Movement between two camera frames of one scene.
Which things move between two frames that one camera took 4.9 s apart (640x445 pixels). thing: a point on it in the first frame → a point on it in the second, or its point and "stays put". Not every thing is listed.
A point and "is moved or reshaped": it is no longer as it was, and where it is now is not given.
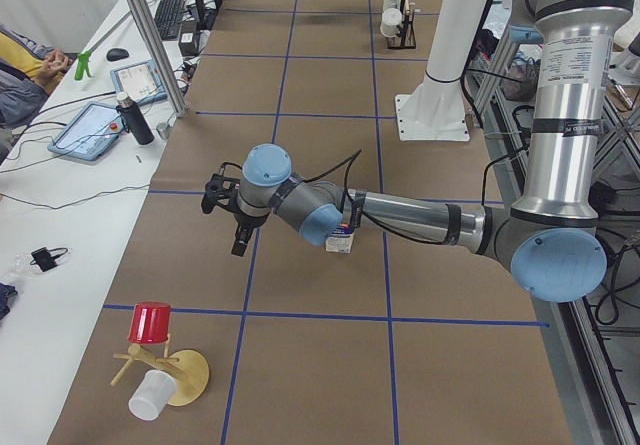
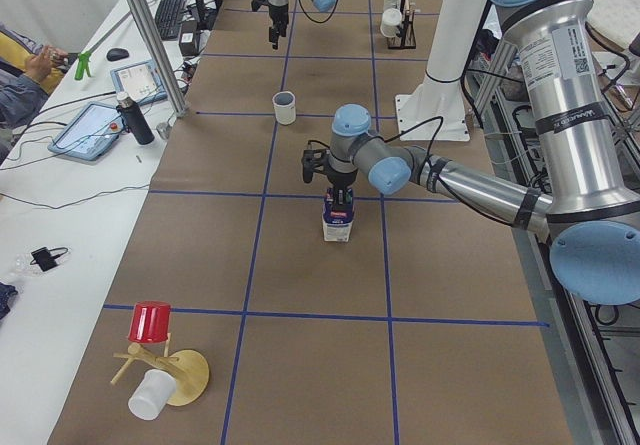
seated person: [28, 71] stays put
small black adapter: [45, 258] stays put
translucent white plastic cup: [152, 394] stays put
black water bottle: [133, 117] stays put
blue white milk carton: [340, 240] is moved or reshaped
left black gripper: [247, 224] → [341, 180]
